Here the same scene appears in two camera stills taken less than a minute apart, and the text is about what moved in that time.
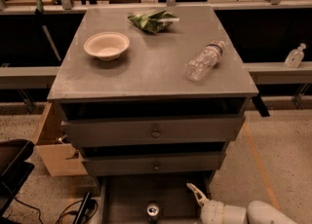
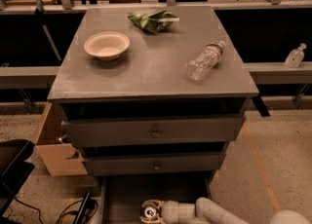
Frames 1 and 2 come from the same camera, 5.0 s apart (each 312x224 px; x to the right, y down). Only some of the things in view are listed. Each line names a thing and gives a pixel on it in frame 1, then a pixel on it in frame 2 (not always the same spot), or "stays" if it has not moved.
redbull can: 152,211 stays
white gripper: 211,210 → 170,210
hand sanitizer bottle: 294,57 stays
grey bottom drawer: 127,195 stays
